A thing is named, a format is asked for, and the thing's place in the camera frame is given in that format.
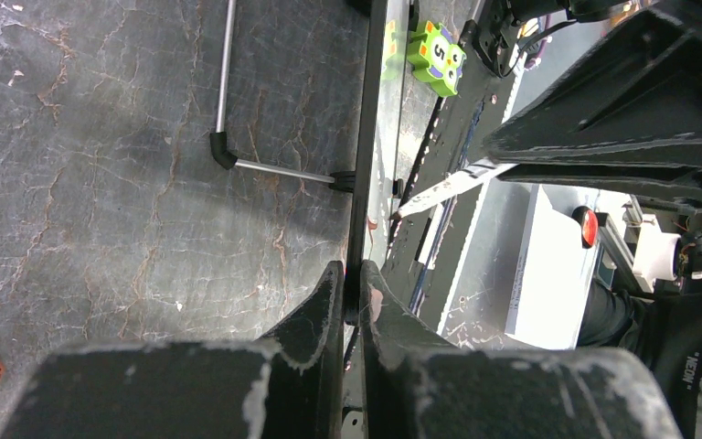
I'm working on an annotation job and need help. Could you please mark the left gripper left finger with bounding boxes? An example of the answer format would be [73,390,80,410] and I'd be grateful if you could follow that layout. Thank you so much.
[2,262,344,438]

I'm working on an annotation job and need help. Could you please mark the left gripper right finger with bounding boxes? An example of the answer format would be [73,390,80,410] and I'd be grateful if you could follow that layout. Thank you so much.
[359,261,680,438]

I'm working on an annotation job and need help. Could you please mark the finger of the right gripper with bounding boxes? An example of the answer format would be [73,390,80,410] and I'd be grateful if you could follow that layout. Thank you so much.
[484,1,702,211]

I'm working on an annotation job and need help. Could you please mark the white whiteboard black frame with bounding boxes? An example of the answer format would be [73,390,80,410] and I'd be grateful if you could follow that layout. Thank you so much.
[209,1,419,324]

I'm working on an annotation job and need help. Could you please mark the white box red button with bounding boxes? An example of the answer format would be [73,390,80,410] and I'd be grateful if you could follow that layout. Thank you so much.
[505,185,595,350]

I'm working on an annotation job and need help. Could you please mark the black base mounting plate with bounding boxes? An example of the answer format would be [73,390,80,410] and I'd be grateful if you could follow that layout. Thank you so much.
[381,0,546,316]

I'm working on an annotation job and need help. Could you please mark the green toy block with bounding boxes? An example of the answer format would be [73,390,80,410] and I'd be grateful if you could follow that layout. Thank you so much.
[406,20,466,98]

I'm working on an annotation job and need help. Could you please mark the person in black shirt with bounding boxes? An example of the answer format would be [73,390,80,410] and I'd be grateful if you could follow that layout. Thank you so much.
[577,284,702,438]

